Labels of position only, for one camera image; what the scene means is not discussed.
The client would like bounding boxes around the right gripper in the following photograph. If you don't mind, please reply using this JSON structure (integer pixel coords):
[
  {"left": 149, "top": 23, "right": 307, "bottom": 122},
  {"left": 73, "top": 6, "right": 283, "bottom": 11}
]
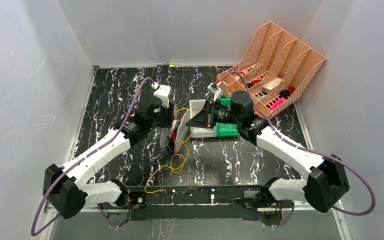
[{"left": 186, "top": 99, "right": 242, "bottom": 129}]

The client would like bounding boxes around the white plastic bin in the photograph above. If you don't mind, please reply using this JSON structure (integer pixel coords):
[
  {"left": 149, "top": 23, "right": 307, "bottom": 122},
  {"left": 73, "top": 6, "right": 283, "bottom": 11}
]
[{"left": 189, "top": 99, "right": 217, "bottom": 138}]

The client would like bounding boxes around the green plastic bin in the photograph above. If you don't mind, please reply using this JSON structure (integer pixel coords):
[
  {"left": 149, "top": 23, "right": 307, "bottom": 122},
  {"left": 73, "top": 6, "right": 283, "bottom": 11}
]
[{"left": 213, "top": 97, "right": 243, "bottom": 138}]

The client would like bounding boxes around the white perforated cable spool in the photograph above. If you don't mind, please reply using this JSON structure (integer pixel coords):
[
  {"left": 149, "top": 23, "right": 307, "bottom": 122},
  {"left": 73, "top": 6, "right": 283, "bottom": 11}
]
[{"left": 159, "top": 107, "right": 192, "bottom": 154}]

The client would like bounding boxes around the yellow cable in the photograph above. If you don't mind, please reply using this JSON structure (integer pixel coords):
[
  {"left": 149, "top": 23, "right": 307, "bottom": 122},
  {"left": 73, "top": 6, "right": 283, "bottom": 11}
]
[{"left": 144, "top": 107, "right": 196, "bottom": 195}]

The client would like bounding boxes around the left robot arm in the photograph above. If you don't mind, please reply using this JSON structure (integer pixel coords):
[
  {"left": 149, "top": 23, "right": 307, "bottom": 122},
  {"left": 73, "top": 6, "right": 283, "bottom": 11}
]
[{"left": 43, "top": 99, "right": 177, "bottom": 219}]

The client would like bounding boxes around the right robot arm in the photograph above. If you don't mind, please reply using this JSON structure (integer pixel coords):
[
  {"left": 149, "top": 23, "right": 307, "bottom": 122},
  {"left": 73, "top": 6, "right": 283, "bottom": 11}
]
[{"left": 185, "top": 91, "right": 350, "bottom": 213}]

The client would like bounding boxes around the white box in rack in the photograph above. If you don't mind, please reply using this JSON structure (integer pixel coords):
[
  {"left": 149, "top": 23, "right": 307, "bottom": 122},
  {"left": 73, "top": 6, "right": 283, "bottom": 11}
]
[{"left": 262, "top": 77, "right": 283, "bottom": 94}]

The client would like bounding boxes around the peach file organizer rack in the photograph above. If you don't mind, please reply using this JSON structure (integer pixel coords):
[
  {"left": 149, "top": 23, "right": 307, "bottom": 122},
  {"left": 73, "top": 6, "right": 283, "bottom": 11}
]
[{"left": 215, "top": 21, "right": 327, "bottom": 118}]

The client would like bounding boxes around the red capped item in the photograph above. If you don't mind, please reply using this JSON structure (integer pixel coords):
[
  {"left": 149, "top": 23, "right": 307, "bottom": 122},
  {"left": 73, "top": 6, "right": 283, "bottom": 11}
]
[{"left": 288, "top": 86, "right": 296, "bottom": 94}]

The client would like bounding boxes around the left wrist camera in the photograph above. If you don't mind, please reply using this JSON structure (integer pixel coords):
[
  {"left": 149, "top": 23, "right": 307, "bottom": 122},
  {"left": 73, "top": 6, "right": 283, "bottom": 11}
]
[{"left": 151, "top": 82, "right": 173, "bottom": 108}]

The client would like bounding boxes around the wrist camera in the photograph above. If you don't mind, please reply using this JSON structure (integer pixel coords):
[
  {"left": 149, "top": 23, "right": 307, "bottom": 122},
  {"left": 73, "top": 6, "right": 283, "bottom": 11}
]
[
  {"left": 151, "top": 82, "right": 173, "bottom": 108},
  {"left": 207, "top": 82, "right": 223, "bottom": 102}
]

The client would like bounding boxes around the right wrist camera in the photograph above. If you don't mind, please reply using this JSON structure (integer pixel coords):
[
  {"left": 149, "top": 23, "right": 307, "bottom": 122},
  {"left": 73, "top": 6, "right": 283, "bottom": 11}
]
[{"left": 207, "top": 82, "right": 223, "bottom": 102}]

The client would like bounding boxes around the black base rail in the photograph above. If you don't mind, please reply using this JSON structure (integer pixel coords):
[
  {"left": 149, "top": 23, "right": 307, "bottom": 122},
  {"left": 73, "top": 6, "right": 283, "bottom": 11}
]
[{"left": 125, "top": 184, "right": 312, "bottom": 222}]

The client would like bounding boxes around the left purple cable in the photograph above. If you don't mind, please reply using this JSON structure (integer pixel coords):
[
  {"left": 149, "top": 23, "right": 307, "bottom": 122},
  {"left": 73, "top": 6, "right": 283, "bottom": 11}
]
[{"left": 30, "top": 76, "right": 156, "bottom": 237}]

